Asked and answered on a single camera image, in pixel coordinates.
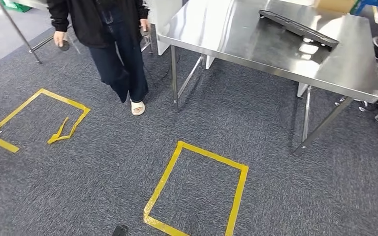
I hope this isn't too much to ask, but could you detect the person's left hand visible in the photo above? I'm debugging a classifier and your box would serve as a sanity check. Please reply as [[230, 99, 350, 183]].
[[139, 18, 151, 33]]

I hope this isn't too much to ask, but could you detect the person's right hand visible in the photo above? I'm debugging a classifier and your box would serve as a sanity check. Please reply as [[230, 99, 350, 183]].
[[53, 30, 69, 48]]

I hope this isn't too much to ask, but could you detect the black plastic plate bracket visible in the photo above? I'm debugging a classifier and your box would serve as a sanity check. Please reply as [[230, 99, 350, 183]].
[[258, 9, 340, 50]]

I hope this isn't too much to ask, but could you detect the stainless steel workbench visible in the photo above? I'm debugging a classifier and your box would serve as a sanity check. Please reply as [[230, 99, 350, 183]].
[[156, 0, 378, 156]]

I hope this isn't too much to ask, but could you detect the steel side table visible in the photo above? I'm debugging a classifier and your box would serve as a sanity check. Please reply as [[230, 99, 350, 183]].
[[0, 0, 56, 64]]

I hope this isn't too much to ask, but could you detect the person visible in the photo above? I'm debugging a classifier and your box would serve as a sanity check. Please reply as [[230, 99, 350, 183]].
[[47, 0, 151, 117]]

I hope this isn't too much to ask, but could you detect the green plastic crate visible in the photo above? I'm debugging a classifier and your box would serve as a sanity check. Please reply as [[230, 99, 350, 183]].
[[0, 0, 33, 14]]

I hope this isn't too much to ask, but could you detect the person's white slipper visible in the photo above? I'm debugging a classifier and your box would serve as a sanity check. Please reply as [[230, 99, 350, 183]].
[[130, 99, 146, 117]]

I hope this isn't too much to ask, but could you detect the blue metal rack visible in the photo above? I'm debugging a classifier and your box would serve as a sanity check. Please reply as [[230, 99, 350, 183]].
[[350, 0, 378, 15]]

